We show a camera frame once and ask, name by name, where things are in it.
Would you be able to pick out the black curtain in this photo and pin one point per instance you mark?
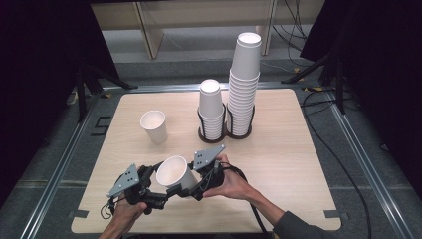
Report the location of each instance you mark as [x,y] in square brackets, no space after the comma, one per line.
[381,66]

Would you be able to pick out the person's right hand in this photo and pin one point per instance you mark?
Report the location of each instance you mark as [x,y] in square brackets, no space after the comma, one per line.
[234,186]

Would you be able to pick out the light wooden shelf unit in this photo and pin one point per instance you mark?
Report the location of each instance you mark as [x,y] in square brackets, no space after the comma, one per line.
[199,13]

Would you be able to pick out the tall stack of paper cups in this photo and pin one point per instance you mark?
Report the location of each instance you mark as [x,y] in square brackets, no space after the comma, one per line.
[245,89]

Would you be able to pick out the single white paper cup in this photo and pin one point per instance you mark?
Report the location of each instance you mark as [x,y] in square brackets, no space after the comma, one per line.
[154,126]
[174,172]

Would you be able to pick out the metal floor rail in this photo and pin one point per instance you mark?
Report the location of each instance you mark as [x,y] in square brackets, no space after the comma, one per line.
[365,166]
[59,169]
[166,87]

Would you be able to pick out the short stack of paper cups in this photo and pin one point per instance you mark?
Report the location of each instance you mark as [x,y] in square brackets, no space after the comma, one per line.
[210,99]

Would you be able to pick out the black metal stand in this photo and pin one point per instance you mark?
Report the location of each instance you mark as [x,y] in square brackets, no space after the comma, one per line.
[339,86]
[81,93]

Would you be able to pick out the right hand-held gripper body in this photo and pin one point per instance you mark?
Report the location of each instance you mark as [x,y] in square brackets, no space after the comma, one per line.
[207,156]

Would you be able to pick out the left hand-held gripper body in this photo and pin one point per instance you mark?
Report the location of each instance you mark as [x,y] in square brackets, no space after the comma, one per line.
[127,181]

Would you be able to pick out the person's left hand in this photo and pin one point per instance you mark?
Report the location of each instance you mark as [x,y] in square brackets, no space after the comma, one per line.
[126,215]

